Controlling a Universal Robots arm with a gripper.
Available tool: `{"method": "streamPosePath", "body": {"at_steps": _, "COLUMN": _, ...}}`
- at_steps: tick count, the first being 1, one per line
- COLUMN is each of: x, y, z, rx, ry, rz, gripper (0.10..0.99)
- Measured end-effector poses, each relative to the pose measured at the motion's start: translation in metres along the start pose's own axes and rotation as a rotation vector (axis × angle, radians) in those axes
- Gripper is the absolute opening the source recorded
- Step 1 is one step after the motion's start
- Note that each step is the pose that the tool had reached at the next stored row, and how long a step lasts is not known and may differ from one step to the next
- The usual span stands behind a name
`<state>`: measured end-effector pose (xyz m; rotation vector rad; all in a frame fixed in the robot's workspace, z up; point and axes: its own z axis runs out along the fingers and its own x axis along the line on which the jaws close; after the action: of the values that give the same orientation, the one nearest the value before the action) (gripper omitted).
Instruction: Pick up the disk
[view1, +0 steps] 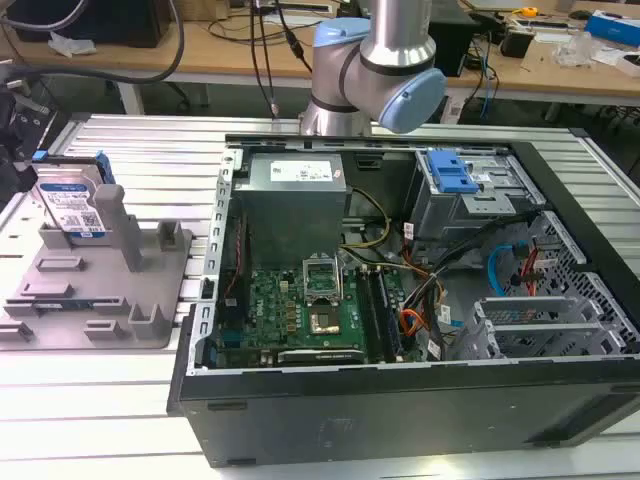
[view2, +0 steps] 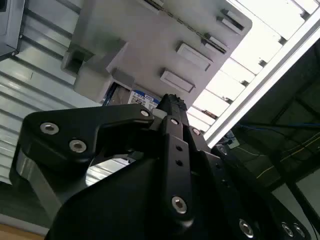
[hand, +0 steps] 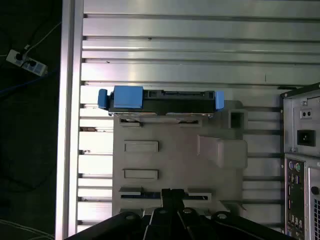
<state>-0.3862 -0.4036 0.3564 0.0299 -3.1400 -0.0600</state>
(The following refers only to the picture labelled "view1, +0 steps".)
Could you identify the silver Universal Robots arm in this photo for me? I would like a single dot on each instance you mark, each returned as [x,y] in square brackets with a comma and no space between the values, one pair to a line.
[385,55]

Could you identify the hard disk in blue carrier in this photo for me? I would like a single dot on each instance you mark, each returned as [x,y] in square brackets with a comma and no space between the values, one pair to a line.
[70,200]

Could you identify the grey power supply unit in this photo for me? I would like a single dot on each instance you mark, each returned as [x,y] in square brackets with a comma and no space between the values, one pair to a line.
[292,210]

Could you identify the green motherboard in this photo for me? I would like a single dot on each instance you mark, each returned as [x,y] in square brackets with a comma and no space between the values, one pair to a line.
[295,310]

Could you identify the CPU socket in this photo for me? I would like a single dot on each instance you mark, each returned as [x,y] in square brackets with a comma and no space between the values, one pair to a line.
[324,321]

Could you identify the black RAM slot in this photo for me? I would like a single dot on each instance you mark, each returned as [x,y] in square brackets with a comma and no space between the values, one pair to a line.
[367,310]
[386,310]

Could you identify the black graphics card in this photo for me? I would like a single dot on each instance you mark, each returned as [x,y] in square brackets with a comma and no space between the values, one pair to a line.
[320,356]

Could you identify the blue drive bay latch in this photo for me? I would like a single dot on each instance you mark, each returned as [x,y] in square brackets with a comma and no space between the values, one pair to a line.
[450,172]

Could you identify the silver drive cage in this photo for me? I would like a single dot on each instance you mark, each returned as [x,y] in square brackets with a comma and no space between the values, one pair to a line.
[470,205]

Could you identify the black open PC case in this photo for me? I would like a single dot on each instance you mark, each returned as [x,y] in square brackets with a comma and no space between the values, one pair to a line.
[400,410]

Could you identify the grey parts rack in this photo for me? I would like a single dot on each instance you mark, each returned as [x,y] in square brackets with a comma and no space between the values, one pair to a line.
[100,295]

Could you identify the wooden desk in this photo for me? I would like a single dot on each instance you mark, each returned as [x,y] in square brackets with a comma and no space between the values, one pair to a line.
[150,50]

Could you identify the RAM stick in rack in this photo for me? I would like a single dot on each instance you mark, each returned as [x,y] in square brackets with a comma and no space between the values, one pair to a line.
[65,303]

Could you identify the black equipment at edge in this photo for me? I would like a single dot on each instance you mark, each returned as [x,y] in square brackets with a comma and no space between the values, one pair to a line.
[15,135]

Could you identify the blue cardboard box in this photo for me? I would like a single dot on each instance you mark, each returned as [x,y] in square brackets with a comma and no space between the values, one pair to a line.
[612,25]

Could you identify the silver disk bay bracket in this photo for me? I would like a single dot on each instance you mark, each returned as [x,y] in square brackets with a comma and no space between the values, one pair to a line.
[530,325]

